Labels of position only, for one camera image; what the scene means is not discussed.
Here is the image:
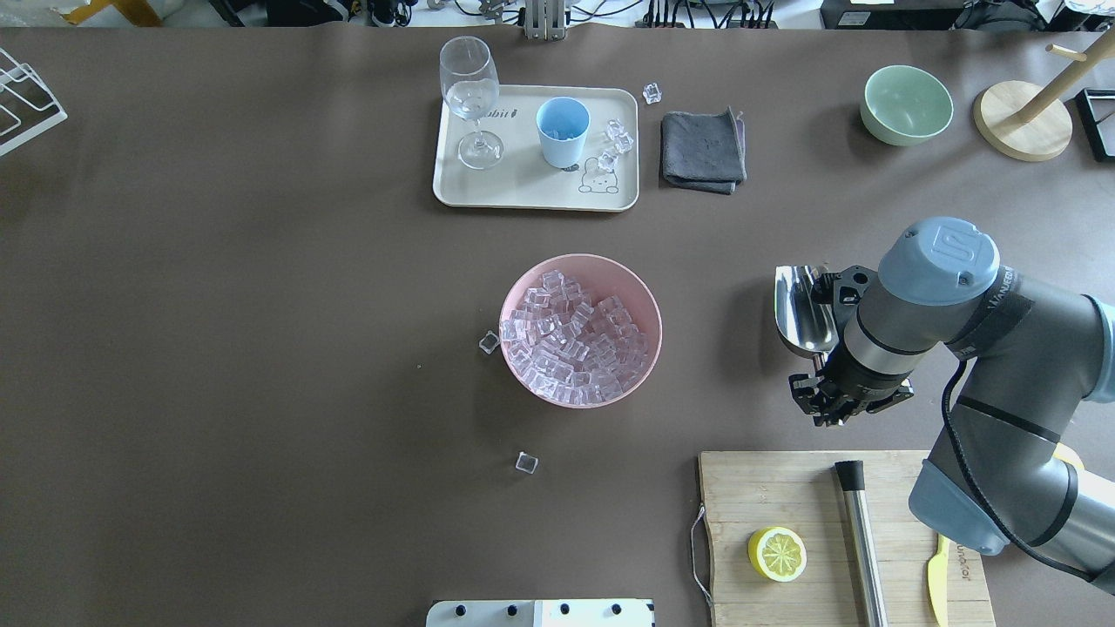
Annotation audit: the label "cream rabbit tray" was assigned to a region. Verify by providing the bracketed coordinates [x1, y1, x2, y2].
[432, 84, 640, 212]

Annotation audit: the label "bamboo cutting board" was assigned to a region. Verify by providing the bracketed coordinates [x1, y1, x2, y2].
[698, 448, 997, 627]

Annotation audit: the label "stray ice cube on table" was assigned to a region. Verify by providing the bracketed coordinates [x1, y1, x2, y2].
[514, 451, 540, 474]

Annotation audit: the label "pile of clear ice cubes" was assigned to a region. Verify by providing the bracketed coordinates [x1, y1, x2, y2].
[497, 267, 652, 408]

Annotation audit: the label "stray ice cube near bowl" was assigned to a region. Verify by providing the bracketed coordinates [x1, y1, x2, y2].
[478, 330, 502, 354]

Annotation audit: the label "half lemon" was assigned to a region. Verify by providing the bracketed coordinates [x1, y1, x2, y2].
[747, 525, 808, 583]

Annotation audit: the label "white wire rack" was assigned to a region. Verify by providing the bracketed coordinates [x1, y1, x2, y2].
[1, 49, 68, 156]

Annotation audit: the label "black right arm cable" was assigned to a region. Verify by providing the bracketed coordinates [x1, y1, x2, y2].
[939, 359, 1115, 580]

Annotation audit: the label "steel muddler with black tip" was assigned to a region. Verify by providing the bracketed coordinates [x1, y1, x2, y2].
[834, 460, 889, 626]

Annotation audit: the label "clear wine glass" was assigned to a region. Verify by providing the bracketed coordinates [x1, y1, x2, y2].
[439, 36, 504, 170]

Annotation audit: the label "yellow plastic knife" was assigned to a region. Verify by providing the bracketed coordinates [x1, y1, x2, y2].
[925, 533, 950, 627]

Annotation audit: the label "pink bowl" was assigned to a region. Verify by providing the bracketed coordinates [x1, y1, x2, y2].
[495, 253, 665, 408]

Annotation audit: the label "stainless steel ice scoop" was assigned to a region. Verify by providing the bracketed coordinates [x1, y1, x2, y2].
[774, 266, 838, 374]

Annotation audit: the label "black framed tray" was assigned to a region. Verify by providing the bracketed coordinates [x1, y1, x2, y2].
[1074, 88, 1114, 163]

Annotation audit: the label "ice cubes on tray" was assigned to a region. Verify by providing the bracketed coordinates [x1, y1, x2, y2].
[597, 118, 636, 173]

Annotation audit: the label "stray ice cube near tray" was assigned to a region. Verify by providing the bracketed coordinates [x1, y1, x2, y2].
[642, 81, 665, 105]

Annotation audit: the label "light blue cup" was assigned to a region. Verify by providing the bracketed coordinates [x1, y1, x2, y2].
[535, 97, 591, 168]

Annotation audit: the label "green ceramic bowl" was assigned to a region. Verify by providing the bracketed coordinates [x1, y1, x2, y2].
[859, 66, 953, 147]

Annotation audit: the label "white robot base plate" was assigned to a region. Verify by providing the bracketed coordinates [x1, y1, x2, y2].
[426, 598, 657, 626]

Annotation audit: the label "wooden mug tree stand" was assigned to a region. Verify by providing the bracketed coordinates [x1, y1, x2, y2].
[972, 29, 1114, 162]

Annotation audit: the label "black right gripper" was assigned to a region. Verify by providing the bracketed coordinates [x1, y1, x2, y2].
[789, 266, 915, 426]

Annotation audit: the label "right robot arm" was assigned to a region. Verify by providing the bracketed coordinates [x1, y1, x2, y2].
[791, 218, 1114, 594]

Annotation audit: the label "grey folded cloth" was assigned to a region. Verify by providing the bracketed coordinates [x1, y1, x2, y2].
[661, 108, 748, 195]

